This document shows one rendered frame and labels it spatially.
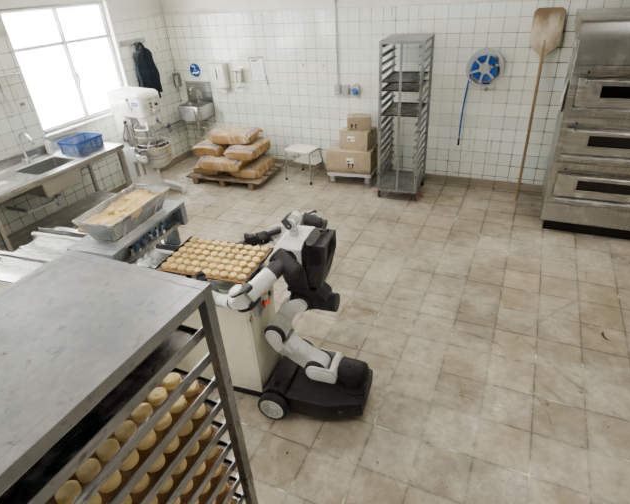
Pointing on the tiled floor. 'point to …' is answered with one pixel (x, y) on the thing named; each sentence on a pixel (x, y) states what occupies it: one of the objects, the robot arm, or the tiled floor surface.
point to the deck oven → (604, 130)
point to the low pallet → (235, 177)
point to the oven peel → (546, 39)
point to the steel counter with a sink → (44, 167)
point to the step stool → (305, 156)
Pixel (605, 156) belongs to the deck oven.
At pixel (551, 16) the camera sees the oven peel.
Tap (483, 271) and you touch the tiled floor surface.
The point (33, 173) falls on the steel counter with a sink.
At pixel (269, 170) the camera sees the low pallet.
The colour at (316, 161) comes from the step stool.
